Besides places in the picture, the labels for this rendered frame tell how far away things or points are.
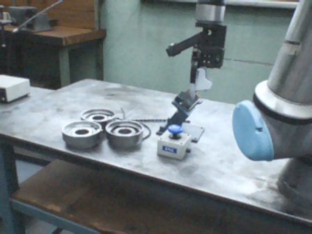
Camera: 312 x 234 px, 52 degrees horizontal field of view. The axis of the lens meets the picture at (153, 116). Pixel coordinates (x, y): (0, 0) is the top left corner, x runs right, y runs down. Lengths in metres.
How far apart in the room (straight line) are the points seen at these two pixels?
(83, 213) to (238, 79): 1.69
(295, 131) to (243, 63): 1.82
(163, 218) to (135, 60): 1.83
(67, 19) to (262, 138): 2.41
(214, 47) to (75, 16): 2.01
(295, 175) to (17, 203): 0.86
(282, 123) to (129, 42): 2.18
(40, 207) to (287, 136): 0.79
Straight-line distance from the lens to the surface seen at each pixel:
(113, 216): 1.03
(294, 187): 0.76
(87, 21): 2.71
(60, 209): 1.07
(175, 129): 0.81
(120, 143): 0.85
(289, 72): 0.55
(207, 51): 0.87
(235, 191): 0.74
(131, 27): 2.64
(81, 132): 0.92
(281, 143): 0.60
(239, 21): 2.36
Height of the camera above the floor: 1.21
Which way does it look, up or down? 23 degrees down
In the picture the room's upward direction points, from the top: 3 degrees clockwise
